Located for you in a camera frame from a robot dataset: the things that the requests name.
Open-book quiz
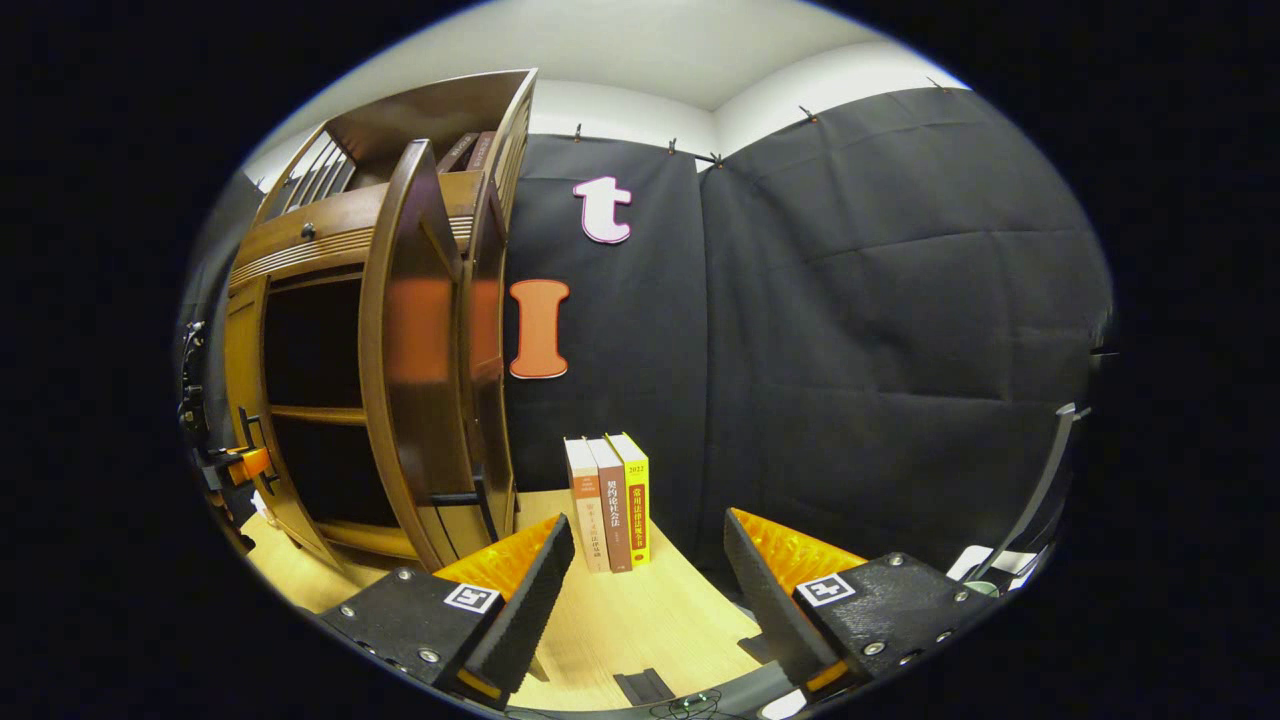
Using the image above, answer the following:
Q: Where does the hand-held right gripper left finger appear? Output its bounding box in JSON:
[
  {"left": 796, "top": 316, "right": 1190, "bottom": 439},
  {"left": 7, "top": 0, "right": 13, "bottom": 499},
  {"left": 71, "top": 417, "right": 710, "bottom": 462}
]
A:
[{"left": 318, "top": 513, "right": 577, "bottom": 709}]

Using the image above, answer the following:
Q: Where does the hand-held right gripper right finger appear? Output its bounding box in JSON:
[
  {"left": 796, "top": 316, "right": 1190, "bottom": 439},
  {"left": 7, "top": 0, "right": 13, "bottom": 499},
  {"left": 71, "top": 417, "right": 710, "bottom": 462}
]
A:
[{"left": 723, "top": 507, "right": 1001, "bottom": 701}]

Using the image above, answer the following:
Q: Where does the black cabinet door handle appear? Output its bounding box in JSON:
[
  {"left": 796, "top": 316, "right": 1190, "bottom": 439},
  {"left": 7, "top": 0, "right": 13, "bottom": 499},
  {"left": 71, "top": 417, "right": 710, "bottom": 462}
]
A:
[
  {"left": 238, "top": 405, "right": 279, "bottom": 498},
  {"left": 430, "top": 473, "right": 499, "bottom": 546}
]

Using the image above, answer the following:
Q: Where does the wooden shoe cabinet door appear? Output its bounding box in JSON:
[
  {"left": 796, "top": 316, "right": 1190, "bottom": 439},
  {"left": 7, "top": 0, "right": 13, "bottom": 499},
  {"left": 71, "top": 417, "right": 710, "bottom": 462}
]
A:
[
  {"left": 358, "top": 138, "right": 471, "bottom": 574},
  {"left": 222, "top": 275, "right": 336, "bottom": 563}
]

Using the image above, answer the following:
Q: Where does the wooden double-door shoe cabinet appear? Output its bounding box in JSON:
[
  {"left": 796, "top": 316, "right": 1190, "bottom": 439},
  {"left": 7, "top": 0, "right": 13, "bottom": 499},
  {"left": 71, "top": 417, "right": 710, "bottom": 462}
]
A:
[{"left": 222, "top": 68, "right": 539, "bottom": 574}]

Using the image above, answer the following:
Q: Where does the wooden cabinet inner shelf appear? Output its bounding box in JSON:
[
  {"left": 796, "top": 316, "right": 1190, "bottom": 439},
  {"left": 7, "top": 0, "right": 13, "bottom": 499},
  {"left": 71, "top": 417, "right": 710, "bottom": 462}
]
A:
[{"left": 268, "top": 404, "right": 370, "bottom": 427}]

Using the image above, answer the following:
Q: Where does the wooden cabinet drawer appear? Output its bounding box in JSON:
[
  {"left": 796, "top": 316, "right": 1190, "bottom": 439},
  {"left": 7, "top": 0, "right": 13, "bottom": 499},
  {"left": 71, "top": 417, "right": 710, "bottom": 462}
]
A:
[{"left": 228, "top": 172, "right": 483, "bottom": 292}]

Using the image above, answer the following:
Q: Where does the small black block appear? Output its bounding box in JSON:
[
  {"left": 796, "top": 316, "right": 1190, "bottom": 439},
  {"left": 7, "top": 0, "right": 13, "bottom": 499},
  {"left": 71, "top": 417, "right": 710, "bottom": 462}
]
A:
[{"left": 613, "top": 667, "right": 678, "bottom": 707}]

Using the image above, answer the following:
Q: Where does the brown book with white spine text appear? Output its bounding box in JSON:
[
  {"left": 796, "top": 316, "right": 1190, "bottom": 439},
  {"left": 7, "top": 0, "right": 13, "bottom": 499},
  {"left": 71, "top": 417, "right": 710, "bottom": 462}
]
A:
[{"left": 586, "top": 438, "right": 634, "bottom": 574}]

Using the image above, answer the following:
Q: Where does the yellow book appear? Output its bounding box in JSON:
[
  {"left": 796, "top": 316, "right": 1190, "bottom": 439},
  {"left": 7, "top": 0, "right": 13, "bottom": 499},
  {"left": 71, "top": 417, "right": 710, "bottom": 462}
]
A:
[{"left": 607, "top": 432, "right": 652, "bottom": 569}]

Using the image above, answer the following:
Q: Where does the white paper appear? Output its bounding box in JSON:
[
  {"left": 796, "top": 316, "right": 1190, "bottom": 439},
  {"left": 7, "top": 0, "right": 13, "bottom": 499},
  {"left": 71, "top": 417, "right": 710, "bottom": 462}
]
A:
[{"left": 946, "top": 544, "right": 1043, "bottom": 583}]

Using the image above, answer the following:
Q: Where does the black backdrop cloth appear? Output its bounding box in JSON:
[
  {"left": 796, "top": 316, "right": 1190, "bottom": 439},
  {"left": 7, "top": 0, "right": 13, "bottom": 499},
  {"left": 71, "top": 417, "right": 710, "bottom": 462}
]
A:
[{"left": 180, "top": 88, "right": 1117, "bottom": 601}]

